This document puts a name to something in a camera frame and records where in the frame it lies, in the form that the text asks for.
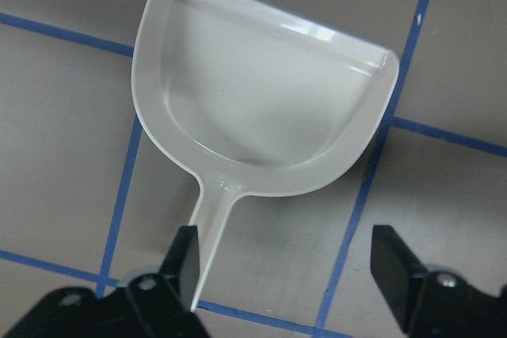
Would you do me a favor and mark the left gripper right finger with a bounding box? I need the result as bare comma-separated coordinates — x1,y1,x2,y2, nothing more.
371,225,506,337

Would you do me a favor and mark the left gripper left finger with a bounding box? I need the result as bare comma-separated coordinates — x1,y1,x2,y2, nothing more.
6,226,208,337

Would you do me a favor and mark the beige dustpan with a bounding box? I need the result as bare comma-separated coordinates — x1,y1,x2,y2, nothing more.
131,0,399,309

